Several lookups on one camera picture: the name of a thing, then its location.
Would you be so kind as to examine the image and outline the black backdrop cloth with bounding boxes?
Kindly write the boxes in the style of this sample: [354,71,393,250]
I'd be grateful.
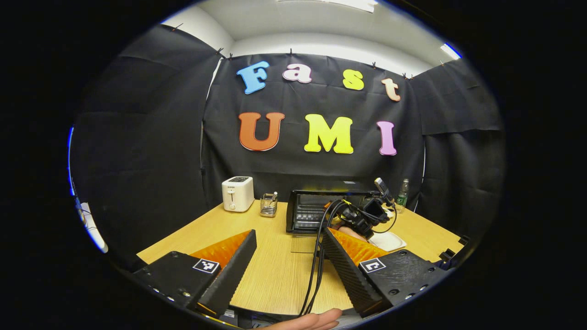
[69,25,505,271]

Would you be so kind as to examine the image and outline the thick black cable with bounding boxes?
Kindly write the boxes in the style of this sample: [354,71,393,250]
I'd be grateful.
[298,199,350,317]

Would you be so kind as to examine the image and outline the metal wire holder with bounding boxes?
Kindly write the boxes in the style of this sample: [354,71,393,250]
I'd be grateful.
[260,192,278,217]

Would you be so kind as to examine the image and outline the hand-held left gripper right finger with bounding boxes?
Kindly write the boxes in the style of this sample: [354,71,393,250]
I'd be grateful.
[322,228,448,318]

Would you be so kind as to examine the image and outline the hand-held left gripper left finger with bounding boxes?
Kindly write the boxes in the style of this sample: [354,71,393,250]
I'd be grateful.
[133,229,257,317]

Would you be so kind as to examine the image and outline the clear water bottle green label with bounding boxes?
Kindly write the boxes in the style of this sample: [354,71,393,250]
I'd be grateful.
[397,179,410,214]

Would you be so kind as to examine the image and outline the black electric oven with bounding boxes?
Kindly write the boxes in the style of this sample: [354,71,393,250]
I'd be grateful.
[287,181,383,253]

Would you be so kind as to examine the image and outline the white square plate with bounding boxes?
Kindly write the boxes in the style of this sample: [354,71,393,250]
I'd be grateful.
[368,231,407,252]

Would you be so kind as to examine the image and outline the white toaster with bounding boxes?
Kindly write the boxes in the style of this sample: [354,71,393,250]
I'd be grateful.
[222,176,255,212]

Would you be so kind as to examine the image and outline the thin black cable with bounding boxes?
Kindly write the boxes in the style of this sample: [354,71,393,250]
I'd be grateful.
[378,205,398,235]

